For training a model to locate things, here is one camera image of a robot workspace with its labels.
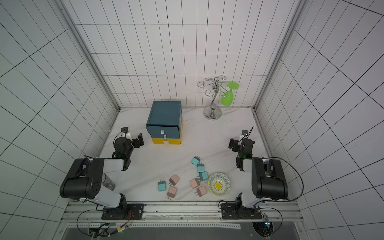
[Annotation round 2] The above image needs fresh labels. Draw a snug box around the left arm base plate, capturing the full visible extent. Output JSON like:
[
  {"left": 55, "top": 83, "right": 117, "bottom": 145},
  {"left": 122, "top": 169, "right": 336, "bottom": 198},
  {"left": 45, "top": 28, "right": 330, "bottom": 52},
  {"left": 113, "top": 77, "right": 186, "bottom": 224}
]
[{"left": 101, "top": 204, "right": 145, "bottom": 221}]

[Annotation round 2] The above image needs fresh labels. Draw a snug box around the silver glass rack stand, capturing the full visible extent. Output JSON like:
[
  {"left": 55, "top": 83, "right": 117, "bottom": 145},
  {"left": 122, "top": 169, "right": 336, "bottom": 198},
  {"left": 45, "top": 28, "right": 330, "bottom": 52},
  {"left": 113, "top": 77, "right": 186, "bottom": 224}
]
[{"left": 197, "top": 75, "right": 227, "bottom": 121}]

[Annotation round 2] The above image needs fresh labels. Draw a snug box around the teal plug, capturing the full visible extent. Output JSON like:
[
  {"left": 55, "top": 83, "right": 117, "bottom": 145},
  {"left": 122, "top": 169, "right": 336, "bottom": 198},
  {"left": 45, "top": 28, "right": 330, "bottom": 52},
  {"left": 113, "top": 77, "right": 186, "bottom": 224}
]
[
  {"left": 197, "top": 164, "right": 205, "bottom": 173},
  {"left": 158, "top": 180, "right": 167, "bottom": 192},
  {"left": 199, "top": 172, "right": 209, "bottom": 181},
  {"left": 191, "top": 157, "right": 201, "bottom": 166}
]

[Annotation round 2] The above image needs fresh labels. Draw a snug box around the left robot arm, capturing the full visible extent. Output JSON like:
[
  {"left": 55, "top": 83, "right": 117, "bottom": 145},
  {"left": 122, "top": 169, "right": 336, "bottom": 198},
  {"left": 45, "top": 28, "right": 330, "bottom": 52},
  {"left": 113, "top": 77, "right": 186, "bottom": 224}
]
[{"left": 60, "top": 133, "right": 144, "bottom": 220}]

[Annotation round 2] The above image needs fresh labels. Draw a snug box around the pink plug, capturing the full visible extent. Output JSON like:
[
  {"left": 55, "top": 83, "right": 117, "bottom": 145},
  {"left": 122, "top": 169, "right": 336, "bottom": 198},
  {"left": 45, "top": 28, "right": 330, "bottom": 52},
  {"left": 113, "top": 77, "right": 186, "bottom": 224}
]
[
  {"left": 167, "top": 186, "right": 178, "bottom": 199},
  {"left": 169, "top": 175, "right": 180, "bottom": 186},
  {"left": 190, "top": 178, "right": 200, "bottom": 189},
  {"left": 196, "top": 186, "right": 208, "bottom": 197}
]

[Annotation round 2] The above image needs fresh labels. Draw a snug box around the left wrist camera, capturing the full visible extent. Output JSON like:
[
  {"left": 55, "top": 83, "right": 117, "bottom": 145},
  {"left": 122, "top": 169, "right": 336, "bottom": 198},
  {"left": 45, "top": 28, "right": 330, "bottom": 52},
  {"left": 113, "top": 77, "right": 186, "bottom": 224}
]
[{"left": 121, "top": 127, "right": 132, "bottom": 140}]

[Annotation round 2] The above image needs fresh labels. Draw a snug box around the clear glass cup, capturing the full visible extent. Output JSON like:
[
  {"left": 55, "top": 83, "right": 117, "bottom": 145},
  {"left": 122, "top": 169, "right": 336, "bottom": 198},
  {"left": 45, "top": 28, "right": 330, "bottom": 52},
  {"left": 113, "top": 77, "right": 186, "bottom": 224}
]
[{"left": 102, "top": 174, "right": 115, "bottom": 191}]

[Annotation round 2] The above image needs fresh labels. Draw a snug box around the yellow bottom drawer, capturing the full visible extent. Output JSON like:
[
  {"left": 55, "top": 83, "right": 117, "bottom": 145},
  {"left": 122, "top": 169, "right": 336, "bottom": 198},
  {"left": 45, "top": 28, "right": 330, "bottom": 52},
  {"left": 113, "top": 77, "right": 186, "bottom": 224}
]
[{"left": 152, "top": 138, "right": 182, "bottom": 145}]

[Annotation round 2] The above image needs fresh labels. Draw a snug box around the aluminium mounting rail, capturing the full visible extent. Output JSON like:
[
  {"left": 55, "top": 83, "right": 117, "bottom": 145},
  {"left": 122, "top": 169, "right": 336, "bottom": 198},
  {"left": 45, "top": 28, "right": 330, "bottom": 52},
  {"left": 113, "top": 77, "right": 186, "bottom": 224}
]
[{"left": 61, "top": 200, "right": 304, "bottom": 223}]

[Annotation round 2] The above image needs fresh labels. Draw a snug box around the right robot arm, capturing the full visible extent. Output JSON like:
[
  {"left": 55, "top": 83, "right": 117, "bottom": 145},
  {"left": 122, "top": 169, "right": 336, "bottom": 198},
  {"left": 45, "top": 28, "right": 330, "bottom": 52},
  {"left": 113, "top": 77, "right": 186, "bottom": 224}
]
[{"left": 229, "top": 138, "right": 289, "bottom": 216}]

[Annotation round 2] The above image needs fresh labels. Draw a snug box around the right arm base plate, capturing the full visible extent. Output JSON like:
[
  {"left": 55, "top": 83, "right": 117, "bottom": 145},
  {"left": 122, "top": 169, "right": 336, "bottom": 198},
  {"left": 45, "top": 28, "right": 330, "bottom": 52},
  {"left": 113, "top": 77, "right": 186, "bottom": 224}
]
[{"left": 218, "top": 201, "right": 263, "bottom": 220}]

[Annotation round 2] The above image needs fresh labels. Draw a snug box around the yellow patterned plate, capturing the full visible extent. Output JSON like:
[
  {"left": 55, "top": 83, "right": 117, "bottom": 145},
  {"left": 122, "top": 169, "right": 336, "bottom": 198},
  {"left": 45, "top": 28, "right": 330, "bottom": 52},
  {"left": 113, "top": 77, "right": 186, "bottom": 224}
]
[{"left": 209, "top": 172, "right": 231, "bottom": 197}]

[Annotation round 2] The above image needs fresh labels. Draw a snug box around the teal drawer cabinet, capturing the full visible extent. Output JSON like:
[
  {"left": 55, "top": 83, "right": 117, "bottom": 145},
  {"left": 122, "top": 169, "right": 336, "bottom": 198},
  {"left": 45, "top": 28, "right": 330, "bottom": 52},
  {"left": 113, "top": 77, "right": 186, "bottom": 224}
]
[{"left": 146, "top": 101, "right": 182, "bottom": 139}]

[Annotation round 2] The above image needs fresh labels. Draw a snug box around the green plastic wine glass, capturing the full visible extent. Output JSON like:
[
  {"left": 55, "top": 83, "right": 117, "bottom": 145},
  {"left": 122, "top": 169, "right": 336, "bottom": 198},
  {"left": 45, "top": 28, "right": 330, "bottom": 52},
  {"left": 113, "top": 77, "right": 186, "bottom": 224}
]
[{"left": 221, "top": 82, "right": 239, "bottom": 107}]

